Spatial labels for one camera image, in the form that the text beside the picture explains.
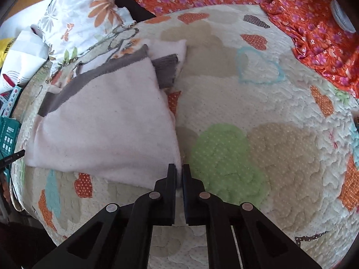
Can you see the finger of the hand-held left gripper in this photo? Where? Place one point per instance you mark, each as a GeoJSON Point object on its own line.
{"type": "Point", "coordinates": [11, 158]}

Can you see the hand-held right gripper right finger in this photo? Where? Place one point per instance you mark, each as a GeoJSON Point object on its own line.
{"type": "Point", "coordinates": [192, 201]}

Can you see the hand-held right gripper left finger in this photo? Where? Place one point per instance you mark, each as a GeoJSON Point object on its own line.
{"type": "Point", "coordinates": [165, 201]}

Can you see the pale pink branch-print sweater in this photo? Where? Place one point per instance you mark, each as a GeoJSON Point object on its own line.
{"type": "Point", "coordinates": [106, 123]}

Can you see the teal box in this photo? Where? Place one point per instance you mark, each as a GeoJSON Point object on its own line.
{"type": "Point", "coordinates": [9, 137]}

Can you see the yellow plastic bag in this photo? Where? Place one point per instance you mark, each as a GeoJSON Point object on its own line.
{"type": "Point", "coordinates": [7, 51]}

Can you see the white plastic bag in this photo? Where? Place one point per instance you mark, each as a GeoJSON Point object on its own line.
{"type": "Point", "coordinates": [28, 50]}

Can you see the quilted heart-pattern blanket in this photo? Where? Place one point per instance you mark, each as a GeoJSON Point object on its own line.
{"type": "Point", "coordinates": [252, 103]}

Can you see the white floral pillow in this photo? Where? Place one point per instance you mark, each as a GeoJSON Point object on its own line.
{"type": "Point", "coordinates": [78, 14]}

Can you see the dark cloth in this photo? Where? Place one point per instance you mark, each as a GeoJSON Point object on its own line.
{"type": "Point", "coordinates": [126, 2]}

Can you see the grey round object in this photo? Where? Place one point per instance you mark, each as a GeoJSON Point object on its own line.
{"type": "Point", "coordinates": [342, 16]}

